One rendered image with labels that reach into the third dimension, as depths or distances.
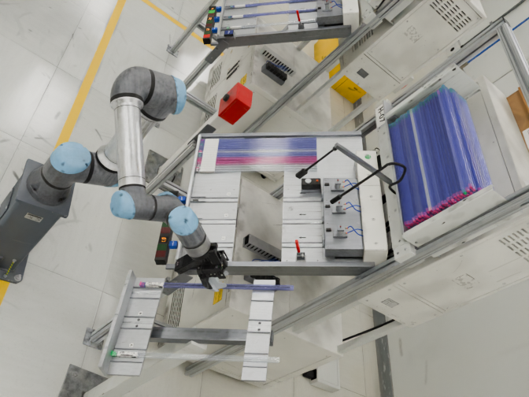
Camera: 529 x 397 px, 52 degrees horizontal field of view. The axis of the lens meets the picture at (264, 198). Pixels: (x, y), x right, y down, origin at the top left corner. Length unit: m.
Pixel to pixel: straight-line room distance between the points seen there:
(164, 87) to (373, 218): 0.86
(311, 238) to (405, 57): 1.43
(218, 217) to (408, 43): 1.50
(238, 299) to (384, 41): 1.59
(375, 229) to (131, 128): 0.91
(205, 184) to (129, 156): 0.71
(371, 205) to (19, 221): 1.29
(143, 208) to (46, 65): 1.89
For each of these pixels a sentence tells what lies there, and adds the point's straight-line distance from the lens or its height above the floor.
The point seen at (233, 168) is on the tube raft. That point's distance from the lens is 2.25.
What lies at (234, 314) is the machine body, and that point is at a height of 0.58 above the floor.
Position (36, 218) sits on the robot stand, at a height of 0.46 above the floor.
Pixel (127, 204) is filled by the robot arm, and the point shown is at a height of 1.09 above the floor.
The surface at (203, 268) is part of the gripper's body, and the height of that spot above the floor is 1.02.
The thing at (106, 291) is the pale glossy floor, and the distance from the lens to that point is 2.68.
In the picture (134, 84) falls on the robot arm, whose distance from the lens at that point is 1.66.
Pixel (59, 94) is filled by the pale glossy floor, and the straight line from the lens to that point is 3.19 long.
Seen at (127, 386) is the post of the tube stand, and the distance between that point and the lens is 2.16.
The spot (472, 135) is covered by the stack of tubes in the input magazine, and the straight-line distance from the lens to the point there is 1.97.
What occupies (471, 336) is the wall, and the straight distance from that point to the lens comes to 3.44.
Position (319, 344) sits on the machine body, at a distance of 2.48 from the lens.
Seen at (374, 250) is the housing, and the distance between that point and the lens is 1.89.
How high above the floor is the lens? 2.21
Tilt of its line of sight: 37 degrees down
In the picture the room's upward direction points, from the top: 53 degrees clockwise
